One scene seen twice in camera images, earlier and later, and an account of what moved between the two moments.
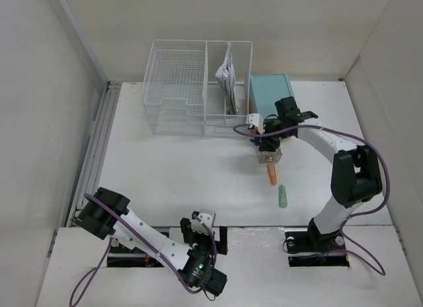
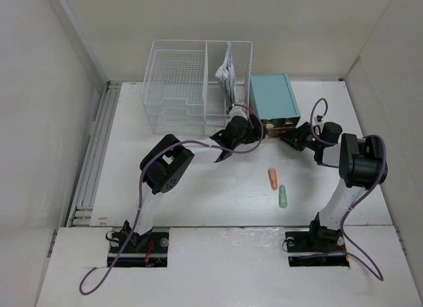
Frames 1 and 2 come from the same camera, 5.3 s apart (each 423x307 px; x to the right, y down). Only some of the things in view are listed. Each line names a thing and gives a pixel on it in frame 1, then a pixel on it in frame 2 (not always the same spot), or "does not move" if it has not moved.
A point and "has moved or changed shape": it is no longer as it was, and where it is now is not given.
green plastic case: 282,196 does not move
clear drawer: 270,157 has moved or changed shape
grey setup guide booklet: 225,75 does not move
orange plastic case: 272,174 has moved or changed shape
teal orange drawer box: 265,90 does not move
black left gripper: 186,225 to 255,133
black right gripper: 267,145 to 300,132
